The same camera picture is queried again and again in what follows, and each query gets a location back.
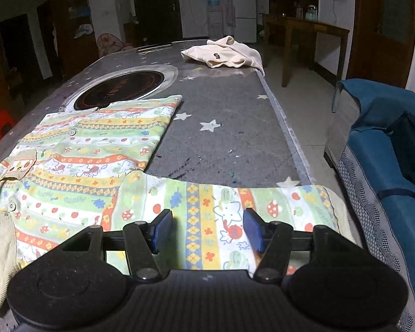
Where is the blue fabric storage bag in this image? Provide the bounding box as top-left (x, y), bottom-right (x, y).
top-left (324, 79), bottom-right (415, 331)

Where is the dark wooden door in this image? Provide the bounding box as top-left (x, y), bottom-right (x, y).
top-left (133, 0), bottom-right (182, 44)

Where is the water dispenser with blue bottle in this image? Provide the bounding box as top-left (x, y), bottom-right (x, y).
top-left (207, 0), bottom-right (223, 40)

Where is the round black induction cooktop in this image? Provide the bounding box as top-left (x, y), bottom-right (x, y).
top-left (59, 64), bottom-right (178, 112)

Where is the dark wooden side table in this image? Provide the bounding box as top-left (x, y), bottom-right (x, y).
top-left (262, 14), bottom-right (349, 88)

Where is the pink floral cushion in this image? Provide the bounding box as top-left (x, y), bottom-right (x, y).
top-left (97, 33), bottom-right (133, 57)

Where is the cream garment with number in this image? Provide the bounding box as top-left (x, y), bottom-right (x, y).
top-left (180, 35), bottom-right (265, 76)

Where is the colourful patterned children's shirt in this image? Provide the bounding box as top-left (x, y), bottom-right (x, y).
top-left (0, 94), bottom-right (356, 313)

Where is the grey star-patterned table mat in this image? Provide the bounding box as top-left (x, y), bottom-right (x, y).
top-left (0, 41), bottom-right (318, 188)

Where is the white refrigerator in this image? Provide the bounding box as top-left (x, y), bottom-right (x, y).
top-left (232, 0), bottom-right (257, 43)

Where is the brown wooden door right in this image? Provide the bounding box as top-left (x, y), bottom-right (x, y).
top-left (346, 0), bottom-right (415, 89)

